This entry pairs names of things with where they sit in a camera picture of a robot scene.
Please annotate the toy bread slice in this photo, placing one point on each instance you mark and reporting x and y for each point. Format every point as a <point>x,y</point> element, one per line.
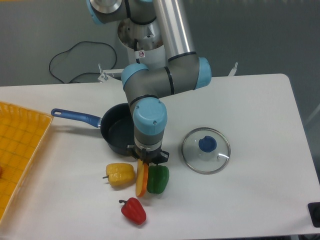
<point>141,178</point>

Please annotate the green toy bell pepper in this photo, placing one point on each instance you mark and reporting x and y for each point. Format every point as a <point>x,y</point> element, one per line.
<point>158,177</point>

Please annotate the yellow plastic basket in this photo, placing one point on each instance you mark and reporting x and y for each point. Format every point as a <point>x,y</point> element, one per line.
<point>22,131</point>

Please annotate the red toy bell pepper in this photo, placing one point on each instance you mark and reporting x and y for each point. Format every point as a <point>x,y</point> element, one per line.
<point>133,210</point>

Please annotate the black device at table edge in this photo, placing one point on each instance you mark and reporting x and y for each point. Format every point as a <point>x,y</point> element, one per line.
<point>314,211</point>

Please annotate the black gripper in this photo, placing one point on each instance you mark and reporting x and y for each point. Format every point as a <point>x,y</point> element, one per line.
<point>157,156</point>

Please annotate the yellow toy bell pepper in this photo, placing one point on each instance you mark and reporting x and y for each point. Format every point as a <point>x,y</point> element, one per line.
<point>119,174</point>

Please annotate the black saucepan blue handle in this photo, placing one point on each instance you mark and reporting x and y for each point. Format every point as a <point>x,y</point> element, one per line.
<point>116,125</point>

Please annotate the glass pot lid blue knob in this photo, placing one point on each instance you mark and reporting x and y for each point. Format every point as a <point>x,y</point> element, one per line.
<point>205,150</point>

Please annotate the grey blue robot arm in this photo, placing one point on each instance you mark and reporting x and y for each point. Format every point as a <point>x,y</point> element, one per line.
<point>144,87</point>

